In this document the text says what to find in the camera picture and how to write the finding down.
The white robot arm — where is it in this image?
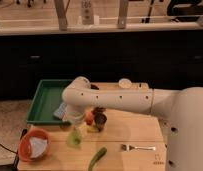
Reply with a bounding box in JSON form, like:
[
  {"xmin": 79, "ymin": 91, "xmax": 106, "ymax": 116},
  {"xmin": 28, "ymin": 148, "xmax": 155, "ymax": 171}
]
[{"xmin": 62, "ymin": 76, "xmax": 203, "ymax": 171}]

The dark metal cup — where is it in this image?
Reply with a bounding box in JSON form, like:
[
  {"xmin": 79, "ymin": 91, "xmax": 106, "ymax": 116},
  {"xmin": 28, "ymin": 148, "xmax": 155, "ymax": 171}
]
[{"xmin": 94, "ymin": 113, "xmax": 107, "ymax": 131}]

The green plastic cup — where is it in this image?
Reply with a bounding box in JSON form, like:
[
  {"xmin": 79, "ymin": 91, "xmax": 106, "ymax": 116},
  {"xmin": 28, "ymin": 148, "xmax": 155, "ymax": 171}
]
[{"xmin": 67, "ymin": 129, "xmax": 82, "ymax": 148}]

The green pepper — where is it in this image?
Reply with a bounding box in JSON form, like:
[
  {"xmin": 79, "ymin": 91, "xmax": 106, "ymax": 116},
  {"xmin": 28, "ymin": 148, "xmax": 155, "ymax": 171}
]
[{"xmin": 88, "ymin": 147, "xmax": 107, "ymax": 171}]

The white round lid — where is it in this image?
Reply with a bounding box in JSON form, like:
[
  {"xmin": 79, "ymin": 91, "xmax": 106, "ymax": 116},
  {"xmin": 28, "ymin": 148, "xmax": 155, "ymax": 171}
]
[{"xmin": 118, "ymin": 78, "xmax": 132, "ymax": 89}]

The orange toy vegetable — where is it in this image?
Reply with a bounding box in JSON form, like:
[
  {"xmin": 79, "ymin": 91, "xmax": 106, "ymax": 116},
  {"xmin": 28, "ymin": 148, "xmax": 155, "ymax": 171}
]
[{"xmin": 85, "ymin": 112, "xmax": 94, "ymax": 125}]

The yellow toy food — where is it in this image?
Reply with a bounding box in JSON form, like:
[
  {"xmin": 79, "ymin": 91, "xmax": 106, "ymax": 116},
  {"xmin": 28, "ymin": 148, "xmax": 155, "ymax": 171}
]
[{"xmin": 87, "ymin": 125, "xmax": 100, "ymax": 133}]

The blue white packet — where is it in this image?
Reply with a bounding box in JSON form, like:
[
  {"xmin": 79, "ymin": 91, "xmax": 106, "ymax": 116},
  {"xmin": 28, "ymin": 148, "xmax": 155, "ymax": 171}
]
[{"xmin": 54, "ymin": 102, "xmax": 67, "ymax": 120}]

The green plastic tray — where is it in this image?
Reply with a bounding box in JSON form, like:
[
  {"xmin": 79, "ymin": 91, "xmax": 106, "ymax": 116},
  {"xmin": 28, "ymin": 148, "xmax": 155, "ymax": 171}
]
[{"xmin": 27, "ymin": 79, "xmax": 71, "ymax": 125}]

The silver fork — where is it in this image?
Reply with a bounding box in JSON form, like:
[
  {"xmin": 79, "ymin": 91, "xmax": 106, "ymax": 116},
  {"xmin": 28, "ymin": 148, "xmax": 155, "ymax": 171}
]
[{"xmin": 120, "ymin": 144, "xmax": 156, "ymax": 151}]

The wooden cutting board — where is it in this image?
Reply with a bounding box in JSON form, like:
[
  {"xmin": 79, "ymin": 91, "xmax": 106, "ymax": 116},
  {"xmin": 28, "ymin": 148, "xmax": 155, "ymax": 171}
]
[{"xmin": 121, "ymin": 150, "xmax": 166, "ymax": 171}]

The white cloth in bowl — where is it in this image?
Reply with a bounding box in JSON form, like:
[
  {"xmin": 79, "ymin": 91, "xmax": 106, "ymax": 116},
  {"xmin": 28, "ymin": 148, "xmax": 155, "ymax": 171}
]
[{"xmin": 30, "ymin": 137, "xmax": 48, "ymax": 158}]

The orange bowl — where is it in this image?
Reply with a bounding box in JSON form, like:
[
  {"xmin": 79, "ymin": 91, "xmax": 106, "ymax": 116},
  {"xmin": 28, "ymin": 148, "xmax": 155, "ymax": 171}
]
[{"xmin": 18, "ymin": 129, "xmax": 50, "ymax": 162}]

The black cable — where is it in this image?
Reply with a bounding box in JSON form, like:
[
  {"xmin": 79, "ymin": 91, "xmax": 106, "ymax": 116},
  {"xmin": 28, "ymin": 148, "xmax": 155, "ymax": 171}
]
[{"xmin": 0, "ymin": 128, "xmax": 29, "ymax": 171}]

